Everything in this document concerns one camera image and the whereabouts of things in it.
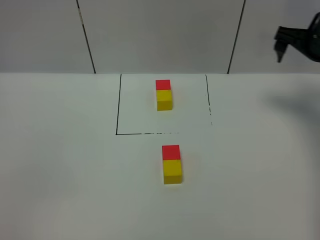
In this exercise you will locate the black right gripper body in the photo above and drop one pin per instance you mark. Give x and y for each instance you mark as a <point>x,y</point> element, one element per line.
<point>306,41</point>

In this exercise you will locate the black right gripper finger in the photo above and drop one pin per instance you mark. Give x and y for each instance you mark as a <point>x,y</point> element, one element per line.
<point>280,48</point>

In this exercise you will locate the red template block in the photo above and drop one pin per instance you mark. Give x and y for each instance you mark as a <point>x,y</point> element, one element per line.
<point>163,84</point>

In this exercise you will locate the yellow template block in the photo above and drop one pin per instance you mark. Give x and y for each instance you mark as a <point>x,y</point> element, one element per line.
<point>164,100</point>

